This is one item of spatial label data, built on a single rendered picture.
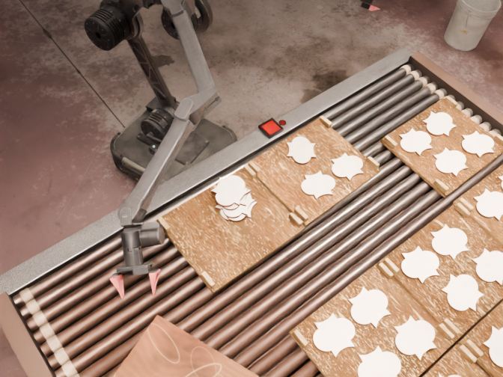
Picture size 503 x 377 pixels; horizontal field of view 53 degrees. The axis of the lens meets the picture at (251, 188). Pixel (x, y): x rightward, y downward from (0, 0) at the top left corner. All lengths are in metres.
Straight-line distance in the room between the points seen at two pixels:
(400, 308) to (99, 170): 2.05
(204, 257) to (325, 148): 0.68
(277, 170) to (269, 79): 1.76
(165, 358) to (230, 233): 0.51
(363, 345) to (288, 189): 0.63
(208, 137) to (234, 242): 1.28
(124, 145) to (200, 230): 1.27
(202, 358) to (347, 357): 0.46
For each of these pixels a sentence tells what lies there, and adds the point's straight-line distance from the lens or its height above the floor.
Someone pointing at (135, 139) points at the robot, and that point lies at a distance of 3.01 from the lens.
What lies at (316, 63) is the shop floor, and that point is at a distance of 3.86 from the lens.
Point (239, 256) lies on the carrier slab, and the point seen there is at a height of 0.94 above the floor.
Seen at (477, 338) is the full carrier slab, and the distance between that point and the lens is 1.87.
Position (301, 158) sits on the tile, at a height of 0.95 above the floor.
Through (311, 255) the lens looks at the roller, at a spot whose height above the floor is 0.92.
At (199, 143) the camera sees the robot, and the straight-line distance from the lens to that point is 2.94.
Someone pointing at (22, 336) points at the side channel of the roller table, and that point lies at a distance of 1.77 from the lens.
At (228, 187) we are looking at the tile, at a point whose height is 1.00.
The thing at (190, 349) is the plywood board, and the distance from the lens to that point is 1.56.
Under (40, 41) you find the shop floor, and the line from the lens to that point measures 4.14.
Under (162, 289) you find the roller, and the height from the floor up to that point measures 0.92.
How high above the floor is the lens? 2.53
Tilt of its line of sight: 56 degrees down
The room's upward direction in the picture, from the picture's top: 6 degrees clockwise
